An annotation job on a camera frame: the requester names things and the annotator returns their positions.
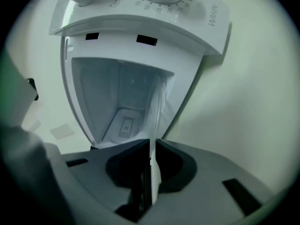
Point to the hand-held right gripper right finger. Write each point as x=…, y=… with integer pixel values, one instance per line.
x=206, y=191

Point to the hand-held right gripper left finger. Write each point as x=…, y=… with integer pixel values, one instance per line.
x=93, y=172

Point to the white table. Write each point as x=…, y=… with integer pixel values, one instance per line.
x=246, y=114

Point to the white microwave oven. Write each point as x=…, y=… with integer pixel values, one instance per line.
x=140, y=27

